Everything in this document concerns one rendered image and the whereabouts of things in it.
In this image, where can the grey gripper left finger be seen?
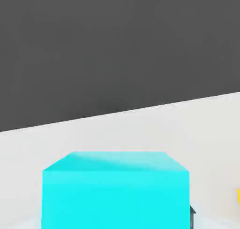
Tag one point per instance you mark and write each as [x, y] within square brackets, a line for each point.
[32, 225]

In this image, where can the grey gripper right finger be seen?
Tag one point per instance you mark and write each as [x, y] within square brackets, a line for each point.
[192, 216]

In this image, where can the small cyan cube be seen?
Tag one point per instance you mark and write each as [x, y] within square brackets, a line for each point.
[115, 195]

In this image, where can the small yellow cube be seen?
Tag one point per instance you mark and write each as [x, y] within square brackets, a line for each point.
[238, 197]

